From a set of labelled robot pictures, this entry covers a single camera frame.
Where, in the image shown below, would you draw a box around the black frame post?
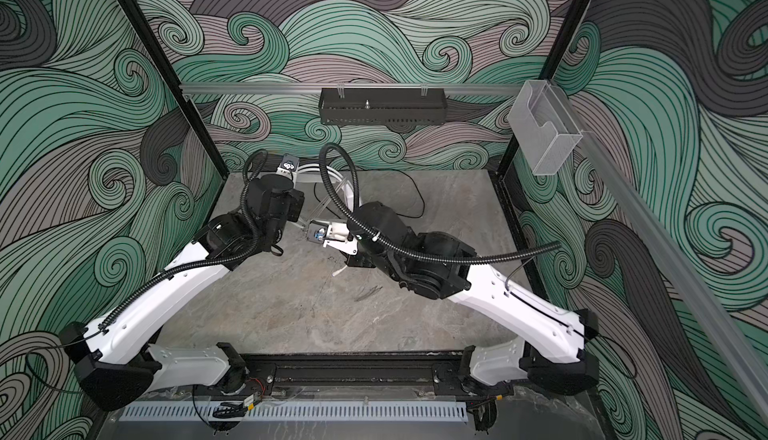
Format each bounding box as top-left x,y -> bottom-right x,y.
116,0 -> 229,179
497,0 -> 592,179

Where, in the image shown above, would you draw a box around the white slotted cable duct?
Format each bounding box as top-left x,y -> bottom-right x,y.
118,400 -> 469,423

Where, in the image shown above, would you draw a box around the white headphones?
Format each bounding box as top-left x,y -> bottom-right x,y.
296,163 -> 352,225

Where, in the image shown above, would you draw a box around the clear plastic wall bin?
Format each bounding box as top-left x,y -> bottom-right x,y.
507,80 -> 583,176

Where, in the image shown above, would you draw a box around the black perforated wall tray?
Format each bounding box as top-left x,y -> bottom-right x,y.
318,87 -> 448,128

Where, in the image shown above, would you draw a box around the black right rear frame post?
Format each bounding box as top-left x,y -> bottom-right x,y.
497,0 -> 592,179

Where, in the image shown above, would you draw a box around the aluminium right rail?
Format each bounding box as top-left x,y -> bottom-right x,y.
545,82 -> 767,420

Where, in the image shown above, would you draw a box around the black corrugated conduit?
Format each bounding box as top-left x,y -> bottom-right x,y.
318,143 -> 562,266
97,149 -> 268,334

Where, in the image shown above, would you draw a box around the black corrugated right conduit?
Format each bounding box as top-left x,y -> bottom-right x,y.
318,143 -> 562,266

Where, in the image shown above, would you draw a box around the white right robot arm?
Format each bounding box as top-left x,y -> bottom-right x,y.
344,202 -> 599,396

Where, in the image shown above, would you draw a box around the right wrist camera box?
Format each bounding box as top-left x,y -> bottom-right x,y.
304,220 -> 358,255

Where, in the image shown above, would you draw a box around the black left rear frame post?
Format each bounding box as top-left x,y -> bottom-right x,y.
116,0 -> 229,179

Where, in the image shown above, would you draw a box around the black corrugated left conduit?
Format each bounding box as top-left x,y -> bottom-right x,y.
97,149 -> 268,334

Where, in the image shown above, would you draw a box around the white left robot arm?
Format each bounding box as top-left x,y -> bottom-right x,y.
59,173 -> 304,412

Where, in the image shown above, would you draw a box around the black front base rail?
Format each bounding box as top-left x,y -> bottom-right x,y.
242,350 -> 468,396

